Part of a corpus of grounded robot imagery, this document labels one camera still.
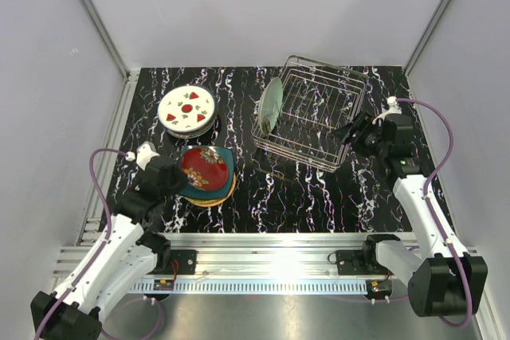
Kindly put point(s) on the left aluminium frame post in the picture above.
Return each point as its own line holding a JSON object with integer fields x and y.
{"x": 128, "y": 75}

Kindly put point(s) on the metal wire dish rack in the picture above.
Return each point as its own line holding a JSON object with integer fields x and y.
{"x": 317, "y": 99}

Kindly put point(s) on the yellow woven pattern plate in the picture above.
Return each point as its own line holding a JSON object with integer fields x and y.
{"x": 214, "y": 202}

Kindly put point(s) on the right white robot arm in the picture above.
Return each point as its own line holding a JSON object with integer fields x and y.
{"x": 443, "y": 279}

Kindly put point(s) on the teal square plate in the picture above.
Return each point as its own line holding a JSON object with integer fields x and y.
{"x": 190, "y": 191}

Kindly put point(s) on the white slotted cable duct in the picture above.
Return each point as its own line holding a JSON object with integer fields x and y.
{"x": 256, "y": 287}

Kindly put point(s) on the right small circuit board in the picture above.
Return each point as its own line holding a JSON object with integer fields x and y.
{"x": 380, "y": 287}

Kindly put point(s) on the mint green flower plate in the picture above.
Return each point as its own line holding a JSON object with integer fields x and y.
{"x": 270, "y": 106}

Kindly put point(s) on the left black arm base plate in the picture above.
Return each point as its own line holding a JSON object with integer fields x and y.
{"x": 183, "y": 261}

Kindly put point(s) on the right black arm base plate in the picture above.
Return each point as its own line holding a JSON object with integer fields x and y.
{"x": 350, "y": 263}

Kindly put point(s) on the aluminium mounting rail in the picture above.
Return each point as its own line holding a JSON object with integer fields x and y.
{"x": 282, "y": 256}

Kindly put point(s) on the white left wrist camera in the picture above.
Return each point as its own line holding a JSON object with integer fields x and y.
{"x": 143, "y": 155}

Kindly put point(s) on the small circuit board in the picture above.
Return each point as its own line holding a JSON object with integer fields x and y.
{"x": 163, "y": 285}
{"x": 380, "y": 287}

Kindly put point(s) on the right aluminium frame post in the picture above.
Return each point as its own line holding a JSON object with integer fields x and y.
{"x": 431, "y": 26}

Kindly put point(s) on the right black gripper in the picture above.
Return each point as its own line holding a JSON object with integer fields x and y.
{"x": 366, "y": 126}

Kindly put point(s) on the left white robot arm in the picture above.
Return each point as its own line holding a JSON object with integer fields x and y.
{"x": 124, "y": 254}

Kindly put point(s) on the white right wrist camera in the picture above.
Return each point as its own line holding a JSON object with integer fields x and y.
{"x": 392, "y": 108}

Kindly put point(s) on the left small circuit board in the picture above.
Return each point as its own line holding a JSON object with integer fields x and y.
{"x": 163, "y": 285}

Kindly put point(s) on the red floral plate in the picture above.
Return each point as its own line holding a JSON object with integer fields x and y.
{"x": 205, "y": 168}

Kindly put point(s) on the white watermelon pattern plate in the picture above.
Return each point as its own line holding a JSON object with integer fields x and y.
{"x": 187, "y": 108}

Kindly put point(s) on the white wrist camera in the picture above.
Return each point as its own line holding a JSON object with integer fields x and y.
{"x": 143, "y": 155}
{"x": 392, "y": 108}

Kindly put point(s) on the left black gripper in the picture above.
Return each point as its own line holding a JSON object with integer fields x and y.
{"x": 176, "y": 189}

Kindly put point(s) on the aluminium frame post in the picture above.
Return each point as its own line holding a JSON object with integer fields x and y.
{"x": 431, "y": 26}
{"x": 128, "y": 75}

